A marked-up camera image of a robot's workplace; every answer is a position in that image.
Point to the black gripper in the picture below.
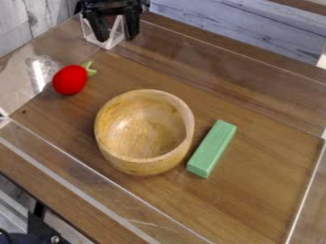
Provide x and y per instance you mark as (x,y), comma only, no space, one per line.
(127,7)

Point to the red felt strawberry toy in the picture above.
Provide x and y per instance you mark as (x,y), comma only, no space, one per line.
(70,79)

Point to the wooden bowl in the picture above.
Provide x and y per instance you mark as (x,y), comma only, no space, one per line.
(143,131)

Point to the clear acrylic tray walls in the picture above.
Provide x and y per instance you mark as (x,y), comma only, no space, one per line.
(265,195)

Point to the green rectangular block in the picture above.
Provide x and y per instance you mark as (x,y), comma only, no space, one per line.
(211,149)

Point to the black clamp under table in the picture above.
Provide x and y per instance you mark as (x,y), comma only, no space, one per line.
(40,233)

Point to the clear acrylic corner bracket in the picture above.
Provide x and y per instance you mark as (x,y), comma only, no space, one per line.
(104,32)

